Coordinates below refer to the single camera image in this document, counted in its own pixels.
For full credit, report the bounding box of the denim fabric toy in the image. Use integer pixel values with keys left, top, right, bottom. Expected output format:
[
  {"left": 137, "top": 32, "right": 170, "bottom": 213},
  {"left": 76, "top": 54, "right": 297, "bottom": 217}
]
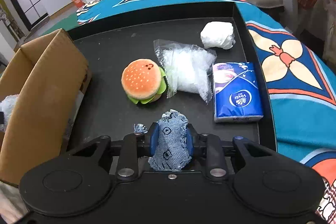
[{"left": 148, "top": 109, "right": 191, "bottom": 171}]

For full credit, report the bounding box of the hamburger plush toy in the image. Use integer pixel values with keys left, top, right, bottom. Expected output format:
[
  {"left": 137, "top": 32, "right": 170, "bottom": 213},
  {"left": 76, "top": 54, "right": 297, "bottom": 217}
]
[{"left": 121, "top": 59, "right": 167, "bottom": 105}]

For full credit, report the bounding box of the blue tissue pack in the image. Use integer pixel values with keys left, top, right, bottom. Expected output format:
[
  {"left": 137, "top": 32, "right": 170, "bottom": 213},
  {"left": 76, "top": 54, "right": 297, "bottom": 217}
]
[{"left": 213, "top": 62, "right": 263, "bottom": 123}]

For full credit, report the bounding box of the clear plastic bag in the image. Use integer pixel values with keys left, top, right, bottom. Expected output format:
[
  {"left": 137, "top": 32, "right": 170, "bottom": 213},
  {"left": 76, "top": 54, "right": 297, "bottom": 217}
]
[{"left": 153, "top": 39, "right": 217, "bottom": 103}]

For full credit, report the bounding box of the white cloth ball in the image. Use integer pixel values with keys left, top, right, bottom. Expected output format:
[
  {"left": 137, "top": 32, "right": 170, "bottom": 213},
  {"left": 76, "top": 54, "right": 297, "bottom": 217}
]
[{"left": 200, "top": 22, "right": 236, "bottom": 50}]

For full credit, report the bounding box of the grey fluffy plush toy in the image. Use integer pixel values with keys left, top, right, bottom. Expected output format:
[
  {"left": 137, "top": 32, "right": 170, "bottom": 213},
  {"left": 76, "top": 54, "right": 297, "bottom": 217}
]
[{"left": 0, "top": 94, "right": 19, "bottom": 132}]

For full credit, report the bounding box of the black shallow tray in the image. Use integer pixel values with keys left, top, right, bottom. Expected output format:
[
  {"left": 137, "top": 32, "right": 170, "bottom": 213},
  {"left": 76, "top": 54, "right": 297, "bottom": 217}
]
[{"left": 63, "top": 1, "right": 277, "bottom": 159}]

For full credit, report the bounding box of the brown cardboard box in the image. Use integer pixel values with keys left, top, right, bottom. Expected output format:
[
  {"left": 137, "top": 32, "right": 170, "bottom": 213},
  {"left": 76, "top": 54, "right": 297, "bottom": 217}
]
[{"left": 1, "top": 29, "right": 92, "bottom": 185}]

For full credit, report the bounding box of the blue patterned blanket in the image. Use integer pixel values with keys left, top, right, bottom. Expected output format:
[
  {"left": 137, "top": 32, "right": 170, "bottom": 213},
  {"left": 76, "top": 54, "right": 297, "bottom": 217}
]
[{"left": 76, "top": 0, "right": 335, "bottom": 223}]

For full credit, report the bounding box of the green cloth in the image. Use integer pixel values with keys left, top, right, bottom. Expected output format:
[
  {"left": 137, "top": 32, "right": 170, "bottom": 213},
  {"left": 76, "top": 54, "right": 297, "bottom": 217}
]
[{"left": 42, "top": 13, "right": 79, "bottom": 36}]

